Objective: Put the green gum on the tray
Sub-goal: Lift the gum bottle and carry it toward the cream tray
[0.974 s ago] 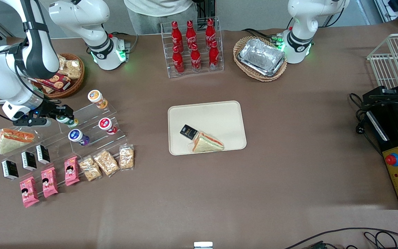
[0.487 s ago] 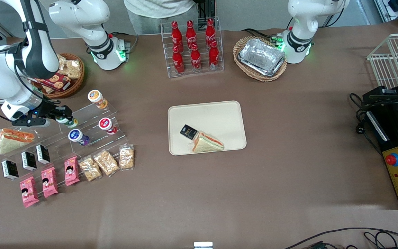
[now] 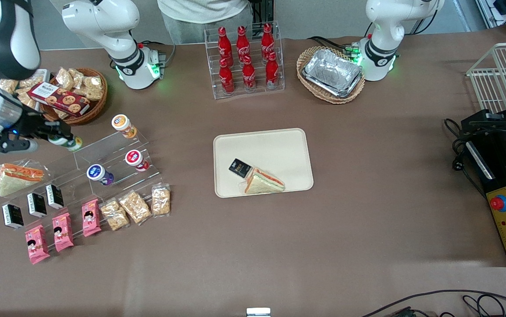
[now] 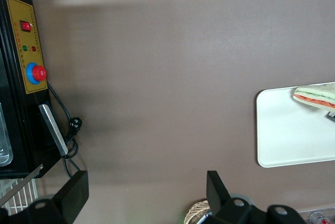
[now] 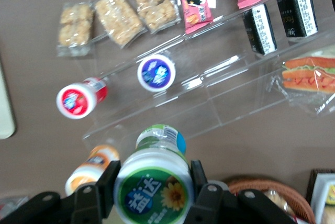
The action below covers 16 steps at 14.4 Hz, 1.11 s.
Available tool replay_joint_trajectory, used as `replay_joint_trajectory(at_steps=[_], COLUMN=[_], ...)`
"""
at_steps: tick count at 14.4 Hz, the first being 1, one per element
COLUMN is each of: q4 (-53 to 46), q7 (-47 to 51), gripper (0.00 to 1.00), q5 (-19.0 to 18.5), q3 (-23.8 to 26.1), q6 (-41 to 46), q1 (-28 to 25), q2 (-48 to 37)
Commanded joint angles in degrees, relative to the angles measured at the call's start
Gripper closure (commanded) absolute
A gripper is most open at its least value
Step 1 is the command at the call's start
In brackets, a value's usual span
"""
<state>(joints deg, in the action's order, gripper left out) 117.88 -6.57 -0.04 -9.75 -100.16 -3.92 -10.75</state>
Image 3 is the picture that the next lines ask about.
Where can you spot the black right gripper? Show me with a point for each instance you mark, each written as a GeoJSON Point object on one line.
{"type": "Point", "coordinates": [30, 125]}

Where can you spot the green lid gum jar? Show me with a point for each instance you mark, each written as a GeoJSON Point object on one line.
{"type": "Point", "coordinates": [75, 144]}

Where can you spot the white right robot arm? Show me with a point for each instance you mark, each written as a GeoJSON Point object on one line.
{"type": "Point", "coordinates": [103, 22]}

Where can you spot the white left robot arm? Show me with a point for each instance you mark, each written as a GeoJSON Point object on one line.
{"type": "Point", "coordinates": [385, 26]}

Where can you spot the purple lid gum jar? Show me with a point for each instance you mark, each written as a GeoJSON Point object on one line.
{"type": "Point", "coordinates": [97, 172]}

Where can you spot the orange lid gum jar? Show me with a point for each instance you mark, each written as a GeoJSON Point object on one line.
{"type": "Point", "coordinates": [122, 123]}

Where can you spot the red lid gum jar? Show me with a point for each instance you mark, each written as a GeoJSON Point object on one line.
{"type": "Point", "coordinates": [134, 157]}

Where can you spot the cream plastic tray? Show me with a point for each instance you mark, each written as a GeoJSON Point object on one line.
{"type": "Point", "coordinates": [275, 149]}

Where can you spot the aluminium foil tray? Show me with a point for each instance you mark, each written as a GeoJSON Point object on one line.
{"type": "Point", "coordinates": [332, 72]}

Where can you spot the red cookie box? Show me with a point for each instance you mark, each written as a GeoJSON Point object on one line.
{"type": "Point", "coordinates": [59, 99]}

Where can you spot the clear puffed snack bag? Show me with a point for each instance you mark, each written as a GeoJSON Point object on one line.
{"type": "Point", "coordinates": [93, 88]}
{"type": "Point", "coordinates": [27, 100]}
{"type": "Point", "coordinates": [78, 77]}
{"type": "Point", "coordinates": [26, 83]}
{"type": "Point", "coordinates": [64, 78]}

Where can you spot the grey cylindrical gripper attachment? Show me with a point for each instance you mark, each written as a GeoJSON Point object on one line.
{"type": "Point", "coordinates": [11, 145]}

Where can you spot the round brown wicker basket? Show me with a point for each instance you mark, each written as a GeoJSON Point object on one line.
{"type": "Point", "coordinates": [97, 108]}

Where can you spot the clear acrylic stepped stand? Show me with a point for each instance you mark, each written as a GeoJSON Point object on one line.
{"type": "Point", "coordinates": [112, 147]}

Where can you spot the wrapped triangle sandwich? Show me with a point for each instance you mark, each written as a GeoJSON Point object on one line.
{"type": "Point", "coordinates": [15, 180]}
{"type": "Point", "coordinates": [264, 182]}

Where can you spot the small black snack box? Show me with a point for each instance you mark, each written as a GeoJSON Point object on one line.
{"type": "Point", "coordinates": [239, 167]}
{"type": "Point", "coordinates": [12, 216]}
{"type": "Point", "coordinates": [54, 197]}
{"type": "Point", "coordinates": [37, 205]}

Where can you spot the pink snack pack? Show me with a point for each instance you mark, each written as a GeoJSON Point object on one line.
{"type": "Point", "coordinates": [62, 232]}
{"type": "Point", "coordinates": [37, 244]}
{"type": "Point", "coordinates": [91, 218]}

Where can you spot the clear nut brittle pack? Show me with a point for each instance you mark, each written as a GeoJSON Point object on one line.
{"type": "Point", "coordinates": [114, 215]}
{"type": "Point", "coordinates": [134, 207]}
{"type": "Point", "coordinates": [161, 200]}

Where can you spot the clear acrylic bottle rack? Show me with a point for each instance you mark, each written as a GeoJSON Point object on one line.
{"type": "Point", "coordinates": [211, 66]}

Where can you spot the red cola bottle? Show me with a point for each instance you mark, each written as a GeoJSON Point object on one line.
{"type": "Point", "coordinates": [226, 79]}
{"type": "Point", "coordinates": [272, 70]}
{"type": "Point", "coordinates": [242, 42]}
{"type": "Point", "coordinates": [224, 44]}
{"type": "Point", "coordinates": [267, 39]}
{"type": "Point", "coordinates": [248, 75]}

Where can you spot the person in white shirt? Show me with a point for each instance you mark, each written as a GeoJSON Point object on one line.
{"type": "Point", "coordinates": [200, 13]}

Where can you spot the black stand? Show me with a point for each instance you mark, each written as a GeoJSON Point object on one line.
{"type": "Point", "coordinates": [264, 11]}

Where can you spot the light oval wicker basket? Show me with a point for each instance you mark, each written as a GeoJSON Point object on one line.
{"type": "Point", "coordinates": [308, 57]}

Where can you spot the small white device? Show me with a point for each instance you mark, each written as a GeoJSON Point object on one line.
{"type": "Point", "coordinates": [258, 312]}

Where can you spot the black machine housing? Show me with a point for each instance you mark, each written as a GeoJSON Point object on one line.
{"type": "Point", "coordinates": [499, 167]}

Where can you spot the red emergency stop button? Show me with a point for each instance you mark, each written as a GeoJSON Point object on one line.
{"type": "Point", "coordinates": [498, 203]}

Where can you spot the aluminium frame shelf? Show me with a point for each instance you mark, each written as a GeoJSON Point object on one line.
{"type": "Point", "coordinates": [504, 13]}

